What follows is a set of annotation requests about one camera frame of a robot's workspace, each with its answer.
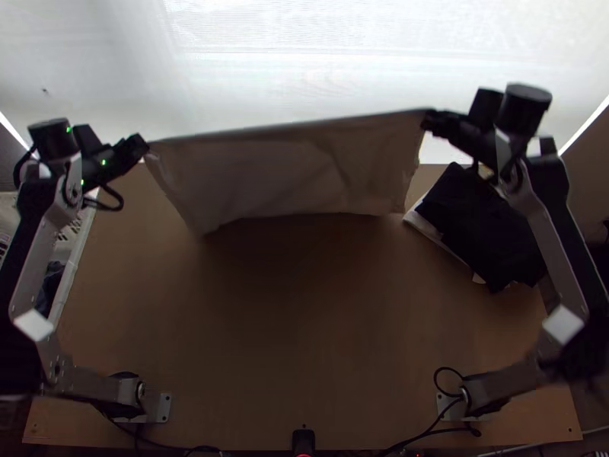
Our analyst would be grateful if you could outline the white t-shirt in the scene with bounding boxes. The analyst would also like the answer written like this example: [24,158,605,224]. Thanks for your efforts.
[144,107,429,238]

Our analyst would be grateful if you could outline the pile of folded clothes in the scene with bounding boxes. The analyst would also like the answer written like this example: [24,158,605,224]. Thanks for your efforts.
[403,161,548,295]

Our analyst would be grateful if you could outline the white laundry basket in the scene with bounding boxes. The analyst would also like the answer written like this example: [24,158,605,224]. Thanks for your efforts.
[0,187,100,334]

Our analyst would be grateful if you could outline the blue garment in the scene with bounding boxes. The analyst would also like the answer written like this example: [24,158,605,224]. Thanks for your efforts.
[35,260,66,319]

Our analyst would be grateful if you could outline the black cable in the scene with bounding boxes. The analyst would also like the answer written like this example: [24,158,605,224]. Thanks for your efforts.
[432,365,472,407]
[380,422,483,457]
[83,183,126,212]

